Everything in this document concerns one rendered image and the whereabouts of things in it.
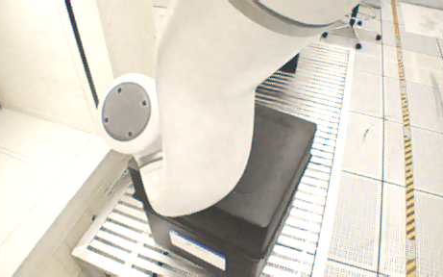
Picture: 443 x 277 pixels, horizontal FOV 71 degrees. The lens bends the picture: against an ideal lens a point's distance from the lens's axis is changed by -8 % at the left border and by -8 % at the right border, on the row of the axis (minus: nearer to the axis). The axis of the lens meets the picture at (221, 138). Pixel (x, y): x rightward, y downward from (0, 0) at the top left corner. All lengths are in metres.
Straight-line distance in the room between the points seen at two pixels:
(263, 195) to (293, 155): 0.11
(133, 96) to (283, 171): 0.35
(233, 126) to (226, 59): 0.09
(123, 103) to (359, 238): 1.64
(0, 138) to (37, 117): 0.13
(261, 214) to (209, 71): 0.37
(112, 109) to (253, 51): 0.20
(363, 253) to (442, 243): 0.46
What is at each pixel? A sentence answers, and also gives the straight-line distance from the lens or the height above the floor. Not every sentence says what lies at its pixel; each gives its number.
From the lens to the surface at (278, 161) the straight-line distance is 0.63.
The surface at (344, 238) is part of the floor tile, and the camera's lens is 1.83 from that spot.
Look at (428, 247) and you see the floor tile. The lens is 2.00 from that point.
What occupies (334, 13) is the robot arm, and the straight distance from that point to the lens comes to 0.17.
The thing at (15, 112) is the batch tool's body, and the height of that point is 0.87.
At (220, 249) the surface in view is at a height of 0.91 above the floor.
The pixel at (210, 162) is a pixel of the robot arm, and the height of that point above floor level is 1.31.
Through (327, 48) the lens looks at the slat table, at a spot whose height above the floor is 0.76.
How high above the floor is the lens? 1.52
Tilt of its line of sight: 44 degrees down
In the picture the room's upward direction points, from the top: straight up
